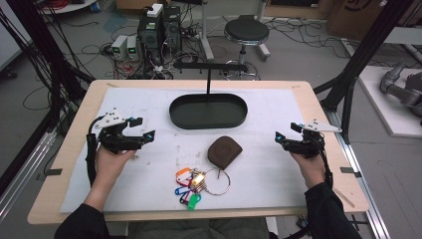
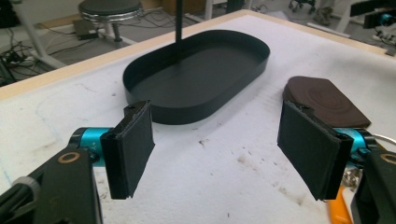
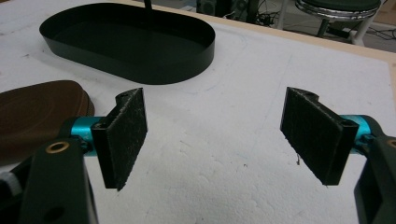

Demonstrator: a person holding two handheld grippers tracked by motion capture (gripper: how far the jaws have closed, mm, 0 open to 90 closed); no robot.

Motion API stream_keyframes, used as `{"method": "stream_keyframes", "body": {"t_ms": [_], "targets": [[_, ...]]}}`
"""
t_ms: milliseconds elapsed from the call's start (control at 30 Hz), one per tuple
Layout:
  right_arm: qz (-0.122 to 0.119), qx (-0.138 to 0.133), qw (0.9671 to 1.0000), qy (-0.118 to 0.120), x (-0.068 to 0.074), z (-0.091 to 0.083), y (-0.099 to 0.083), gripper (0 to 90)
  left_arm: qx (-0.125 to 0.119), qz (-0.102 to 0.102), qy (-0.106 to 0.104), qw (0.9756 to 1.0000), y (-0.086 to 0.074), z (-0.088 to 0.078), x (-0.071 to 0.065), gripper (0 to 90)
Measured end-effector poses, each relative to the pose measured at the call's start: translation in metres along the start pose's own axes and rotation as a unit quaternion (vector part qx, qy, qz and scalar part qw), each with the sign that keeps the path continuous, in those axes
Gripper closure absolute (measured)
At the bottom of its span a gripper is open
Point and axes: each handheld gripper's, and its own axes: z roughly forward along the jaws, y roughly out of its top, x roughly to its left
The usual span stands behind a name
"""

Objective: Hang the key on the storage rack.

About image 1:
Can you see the white foam mat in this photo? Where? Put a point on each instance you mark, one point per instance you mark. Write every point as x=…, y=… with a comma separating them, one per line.
x=258, y=186

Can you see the white box on tower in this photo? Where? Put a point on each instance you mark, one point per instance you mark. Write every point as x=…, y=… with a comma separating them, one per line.
x=155, y=10

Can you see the brown leather pouch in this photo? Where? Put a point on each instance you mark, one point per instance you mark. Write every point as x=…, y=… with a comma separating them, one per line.
x=224, y=151

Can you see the aluminium rail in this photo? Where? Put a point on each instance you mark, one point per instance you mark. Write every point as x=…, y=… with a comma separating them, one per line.
x=361, y=172
x=20, y=179

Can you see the cardboard box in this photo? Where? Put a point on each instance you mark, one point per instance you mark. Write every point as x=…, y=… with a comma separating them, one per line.
x=351, y=16

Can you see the black round stool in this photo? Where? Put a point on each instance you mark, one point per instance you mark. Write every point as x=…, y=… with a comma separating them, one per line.
x=246, y=30

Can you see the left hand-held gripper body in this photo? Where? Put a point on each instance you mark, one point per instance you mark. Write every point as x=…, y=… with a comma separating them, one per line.
x=114, y=141

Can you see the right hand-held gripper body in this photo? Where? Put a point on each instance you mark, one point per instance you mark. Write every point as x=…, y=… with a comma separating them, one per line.
x=307, y=146

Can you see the person's right hand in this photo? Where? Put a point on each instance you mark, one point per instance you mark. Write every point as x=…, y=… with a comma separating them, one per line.
x=313, y=169

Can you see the black computer tower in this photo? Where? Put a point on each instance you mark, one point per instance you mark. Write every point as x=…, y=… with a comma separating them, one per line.
x=150, y=38
x=171, y=30

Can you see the grey power supply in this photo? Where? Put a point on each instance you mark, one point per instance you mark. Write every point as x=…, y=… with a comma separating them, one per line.
x=132, y=47
x=118, y=46

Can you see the black tape piece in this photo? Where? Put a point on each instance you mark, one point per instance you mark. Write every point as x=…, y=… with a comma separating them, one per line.
x=348, y=170
x=53, y=172

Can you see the white metal stand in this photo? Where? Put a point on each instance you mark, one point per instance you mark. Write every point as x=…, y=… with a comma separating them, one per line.
x=206, y=36

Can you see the person's left hand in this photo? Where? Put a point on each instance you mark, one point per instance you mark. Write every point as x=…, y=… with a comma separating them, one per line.
x=107, y=164

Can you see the black oval tray with rack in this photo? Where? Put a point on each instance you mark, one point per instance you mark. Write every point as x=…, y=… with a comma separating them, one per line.
x=199, y=113

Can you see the white platform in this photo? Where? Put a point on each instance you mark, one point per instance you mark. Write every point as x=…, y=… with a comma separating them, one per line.
x=381, y=109

